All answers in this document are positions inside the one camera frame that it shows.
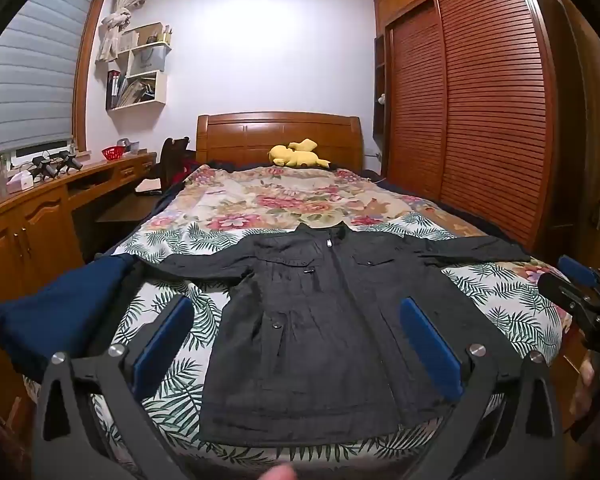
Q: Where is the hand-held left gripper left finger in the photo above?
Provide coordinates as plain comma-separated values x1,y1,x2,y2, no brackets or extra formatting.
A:
32,295,196,480

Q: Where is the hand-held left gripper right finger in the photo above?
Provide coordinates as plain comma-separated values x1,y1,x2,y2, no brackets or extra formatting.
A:
399,297,566,480

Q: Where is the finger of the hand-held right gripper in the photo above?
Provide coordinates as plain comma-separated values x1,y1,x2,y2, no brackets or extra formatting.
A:
557,255,600,295
537,274,600,332

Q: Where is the black jacket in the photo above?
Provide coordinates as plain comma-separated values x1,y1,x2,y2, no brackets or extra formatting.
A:
147,224,531,447

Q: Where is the person's right hand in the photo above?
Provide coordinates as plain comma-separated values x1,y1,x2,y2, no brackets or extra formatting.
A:
569,349,600,421

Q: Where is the green leaf print blanket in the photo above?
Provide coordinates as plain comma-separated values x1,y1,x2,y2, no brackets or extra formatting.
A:
22,210,573,466

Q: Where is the navy blue folded garment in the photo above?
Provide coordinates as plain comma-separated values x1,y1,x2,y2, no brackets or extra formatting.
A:
0,254,136,367

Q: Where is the wooden door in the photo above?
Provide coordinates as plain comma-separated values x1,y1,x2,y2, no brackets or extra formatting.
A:
562,0,600,261

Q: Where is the wooden desk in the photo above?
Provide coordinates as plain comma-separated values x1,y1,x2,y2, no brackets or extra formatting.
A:
0,151,160,406

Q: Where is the floral bed cover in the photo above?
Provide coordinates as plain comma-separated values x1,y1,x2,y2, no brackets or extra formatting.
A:
145,162,486,241

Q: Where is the dark wooden chair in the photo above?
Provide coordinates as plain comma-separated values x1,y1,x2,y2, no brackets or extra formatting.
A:
135,136,192,196

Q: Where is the wooden louvered wardrobe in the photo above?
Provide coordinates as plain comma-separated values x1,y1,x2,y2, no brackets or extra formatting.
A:
373,0,581,261

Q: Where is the black handheld tool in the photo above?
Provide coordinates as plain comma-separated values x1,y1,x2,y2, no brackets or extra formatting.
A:
55,150,84,172
31,156,61,181

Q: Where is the wooden headboard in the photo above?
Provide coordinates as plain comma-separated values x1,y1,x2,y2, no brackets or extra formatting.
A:
196,111,366,176

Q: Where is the white tissue box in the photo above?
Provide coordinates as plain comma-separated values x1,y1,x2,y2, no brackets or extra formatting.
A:
6,170,35,195

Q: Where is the yellow plush toy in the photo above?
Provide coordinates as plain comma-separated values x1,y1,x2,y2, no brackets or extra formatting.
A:
268,138,332,170

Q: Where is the row of books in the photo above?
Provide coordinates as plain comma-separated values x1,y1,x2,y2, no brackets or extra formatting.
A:
106,70,157,110

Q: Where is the white paper bag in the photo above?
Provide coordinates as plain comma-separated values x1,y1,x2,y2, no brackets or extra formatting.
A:
137,45,169,74

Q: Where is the grey window blind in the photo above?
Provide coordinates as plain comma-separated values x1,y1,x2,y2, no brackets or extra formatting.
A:
0,0,93,151

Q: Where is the tied beige curtain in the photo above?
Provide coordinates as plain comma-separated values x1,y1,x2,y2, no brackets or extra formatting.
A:
96,0,144,63

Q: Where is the wooden window frame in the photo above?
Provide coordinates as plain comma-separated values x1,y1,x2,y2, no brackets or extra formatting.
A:
10,0,108,171

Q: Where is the white wall shelf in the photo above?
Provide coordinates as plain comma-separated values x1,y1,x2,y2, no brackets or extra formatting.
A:
105,22,172,112

